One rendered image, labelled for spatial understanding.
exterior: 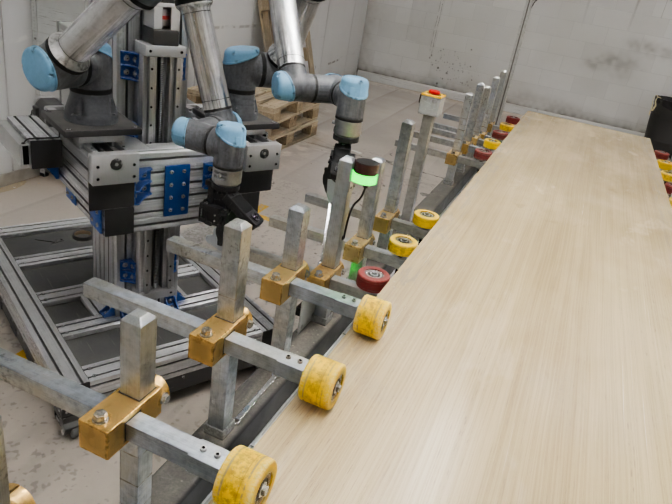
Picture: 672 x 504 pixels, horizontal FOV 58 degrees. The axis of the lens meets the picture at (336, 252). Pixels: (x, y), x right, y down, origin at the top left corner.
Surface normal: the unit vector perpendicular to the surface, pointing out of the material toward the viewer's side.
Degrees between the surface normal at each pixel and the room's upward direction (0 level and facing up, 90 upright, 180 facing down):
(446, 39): 90
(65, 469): 0
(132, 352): 90
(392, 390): 0
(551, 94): 90
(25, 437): 0
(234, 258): 90
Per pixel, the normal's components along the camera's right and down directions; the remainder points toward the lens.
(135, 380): -0.39, 0.34
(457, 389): 0.15, -0.89
